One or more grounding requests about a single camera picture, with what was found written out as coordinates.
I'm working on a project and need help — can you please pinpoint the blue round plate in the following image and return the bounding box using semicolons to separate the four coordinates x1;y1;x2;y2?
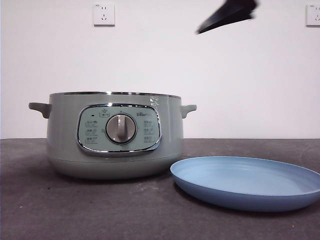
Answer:
169;156;320;213

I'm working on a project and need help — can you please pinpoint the pale green electric steamer pot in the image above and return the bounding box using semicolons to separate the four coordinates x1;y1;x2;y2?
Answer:
28;91;198;180

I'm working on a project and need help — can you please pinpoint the white wall socket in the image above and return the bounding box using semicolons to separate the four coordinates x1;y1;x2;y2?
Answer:
93;3;116;28
305;4;320;28

